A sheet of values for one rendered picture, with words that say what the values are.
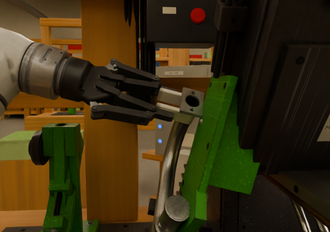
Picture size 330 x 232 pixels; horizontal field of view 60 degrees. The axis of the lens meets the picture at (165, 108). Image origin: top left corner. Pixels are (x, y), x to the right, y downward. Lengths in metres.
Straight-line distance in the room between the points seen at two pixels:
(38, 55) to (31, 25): 10.64
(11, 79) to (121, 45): 0.33
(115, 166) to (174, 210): 0.40
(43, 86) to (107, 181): 0.39
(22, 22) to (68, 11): 1.60
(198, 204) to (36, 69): 0.32
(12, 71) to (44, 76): 0.05
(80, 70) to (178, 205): 0.26
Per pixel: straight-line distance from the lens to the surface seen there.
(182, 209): 0.43
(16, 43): 0.53
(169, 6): 0.68
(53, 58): 0.51
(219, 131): 0.40
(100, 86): 0.49
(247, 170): 0.44
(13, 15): 11.40
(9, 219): 0.96
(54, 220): 0.64
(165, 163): 0.57
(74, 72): 0.49
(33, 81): 0.51
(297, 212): 0.47
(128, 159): 0.79
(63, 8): 10.97
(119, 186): 0.81
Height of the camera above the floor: 1.27
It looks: 6 degrees down
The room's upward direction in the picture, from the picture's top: straight up
